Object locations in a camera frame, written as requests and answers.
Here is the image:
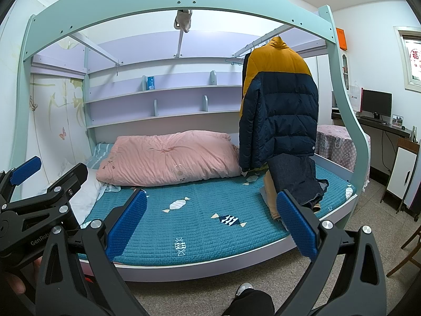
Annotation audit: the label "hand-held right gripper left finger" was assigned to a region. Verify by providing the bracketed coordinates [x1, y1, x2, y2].
[34, 189, 148, 316]

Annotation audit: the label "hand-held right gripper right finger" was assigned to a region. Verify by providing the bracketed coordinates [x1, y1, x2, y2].
[274, 189, 387, 316]

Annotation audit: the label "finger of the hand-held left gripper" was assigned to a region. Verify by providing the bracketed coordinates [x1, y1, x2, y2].
[2, 162, 89, 212]
[0, 156, 43, 211]

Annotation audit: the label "dark denim jacket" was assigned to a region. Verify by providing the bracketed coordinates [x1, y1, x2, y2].
[267, 153, 329, 211]

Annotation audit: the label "person's left hand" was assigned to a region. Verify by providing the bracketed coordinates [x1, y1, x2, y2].
[5, 256, 43, 296]

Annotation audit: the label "white pillow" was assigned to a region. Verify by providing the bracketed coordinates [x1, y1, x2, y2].
[39, 168, 106, 228]

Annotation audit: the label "blue striped pillow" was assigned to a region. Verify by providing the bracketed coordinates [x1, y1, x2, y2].
[86, 142, 115, 171]

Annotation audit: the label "teal quilted bed mat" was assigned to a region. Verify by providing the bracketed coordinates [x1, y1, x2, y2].
[81, 143, 357, 265]

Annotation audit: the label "pink pillow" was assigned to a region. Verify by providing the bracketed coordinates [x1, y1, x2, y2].
[96, 131, 242, 186]

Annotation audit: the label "person's grey shoe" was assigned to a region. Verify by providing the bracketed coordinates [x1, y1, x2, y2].
[236, 282, 254, 298]

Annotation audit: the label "pink patterned tablecloth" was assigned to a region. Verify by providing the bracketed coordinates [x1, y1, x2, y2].
[316, 124, 372, 173]

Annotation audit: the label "person's dark trousers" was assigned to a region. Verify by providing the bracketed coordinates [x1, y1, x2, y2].
[221, 288, 275, 316]

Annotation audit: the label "brown wooden chair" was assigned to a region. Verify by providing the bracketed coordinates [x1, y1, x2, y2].
[386, 224, 421, 279]

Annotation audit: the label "white folded table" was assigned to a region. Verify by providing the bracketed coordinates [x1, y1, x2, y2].
[382, 137, 421, 219]

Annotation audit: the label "yellow and navy puffer jacket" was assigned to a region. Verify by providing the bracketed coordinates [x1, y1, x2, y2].
[238, 36, 319, 172]

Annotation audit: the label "dark desk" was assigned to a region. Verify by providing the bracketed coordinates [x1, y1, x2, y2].
[332, 108, 415, 139]

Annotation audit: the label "white paper bag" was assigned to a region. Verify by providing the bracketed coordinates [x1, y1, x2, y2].
[349, 85, 362, 112]

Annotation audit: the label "black computer monitor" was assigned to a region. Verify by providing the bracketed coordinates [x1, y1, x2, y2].
[361, 90, 393, 121]

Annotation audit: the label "orange box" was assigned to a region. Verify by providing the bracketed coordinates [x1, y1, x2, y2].
[335, 28, 347, 51]

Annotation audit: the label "white framed window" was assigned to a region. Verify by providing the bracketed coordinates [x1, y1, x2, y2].
[394, 26, 421, 93]

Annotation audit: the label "lavender wall shelf unit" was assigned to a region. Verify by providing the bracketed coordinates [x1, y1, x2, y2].
[84, 71, 245, 129]

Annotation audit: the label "mint green bunk bed frame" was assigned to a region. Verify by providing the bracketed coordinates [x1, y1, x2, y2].
[16, 0, 370, 284]

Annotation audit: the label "white clothes rail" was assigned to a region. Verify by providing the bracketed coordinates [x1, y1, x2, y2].
[234, 23, 297, 56]

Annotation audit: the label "grey cloth on bed frame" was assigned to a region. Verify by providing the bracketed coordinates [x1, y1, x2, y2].
[174, 9, 192, 33]

